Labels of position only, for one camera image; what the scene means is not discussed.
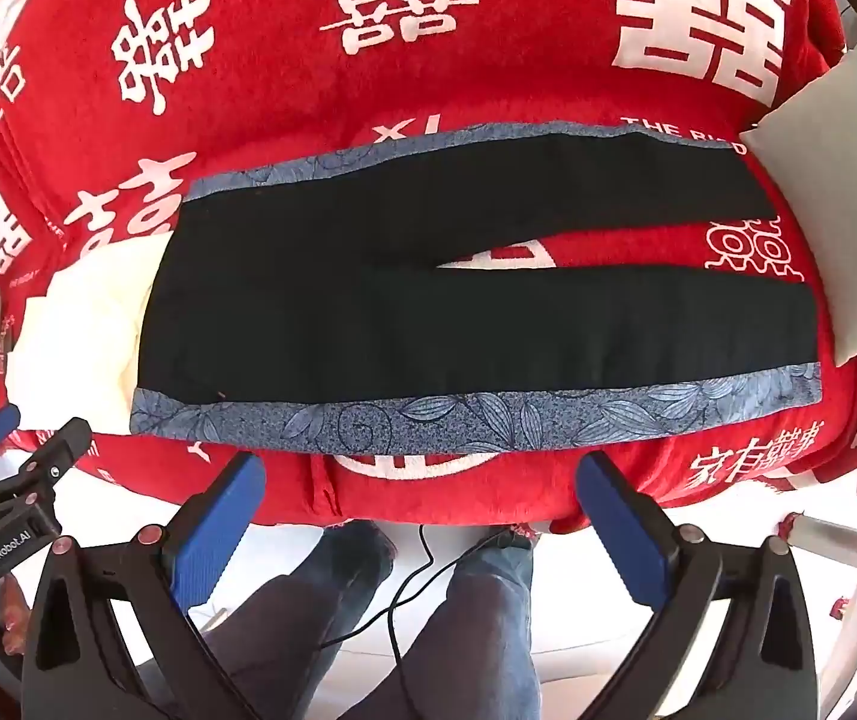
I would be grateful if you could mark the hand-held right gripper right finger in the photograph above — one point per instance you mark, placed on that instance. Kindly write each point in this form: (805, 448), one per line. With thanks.
(623, 532)

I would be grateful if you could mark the white furniture frame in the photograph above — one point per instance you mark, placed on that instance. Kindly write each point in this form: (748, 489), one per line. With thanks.
(840, 540)

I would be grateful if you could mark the person's leg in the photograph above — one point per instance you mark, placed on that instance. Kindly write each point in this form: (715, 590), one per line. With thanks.
(301, 615)
(473, 615)

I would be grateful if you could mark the red printed blanket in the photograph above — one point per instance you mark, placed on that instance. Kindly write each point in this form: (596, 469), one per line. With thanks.
(473, 75)

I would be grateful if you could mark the person's left leg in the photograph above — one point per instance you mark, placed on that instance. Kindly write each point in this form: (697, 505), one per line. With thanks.
(301, 615)

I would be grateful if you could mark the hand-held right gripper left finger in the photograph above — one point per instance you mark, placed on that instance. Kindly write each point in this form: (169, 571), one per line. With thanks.
(218, 532)

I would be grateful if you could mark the black and grey shorts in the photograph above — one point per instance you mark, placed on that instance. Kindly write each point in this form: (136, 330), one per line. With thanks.
(398, 315)

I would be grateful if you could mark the white pillow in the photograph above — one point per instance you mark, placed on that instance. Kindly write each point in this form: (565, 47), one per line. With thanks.
(833, 202)

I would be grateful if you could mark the person's right leg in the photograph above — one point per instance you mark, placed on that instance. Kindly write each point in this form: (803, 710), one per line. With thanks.
(473, 615)

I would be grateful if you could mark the cream cloth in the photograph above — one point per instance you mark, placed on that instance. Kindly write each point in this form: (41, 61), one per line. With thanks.
(83, 330)

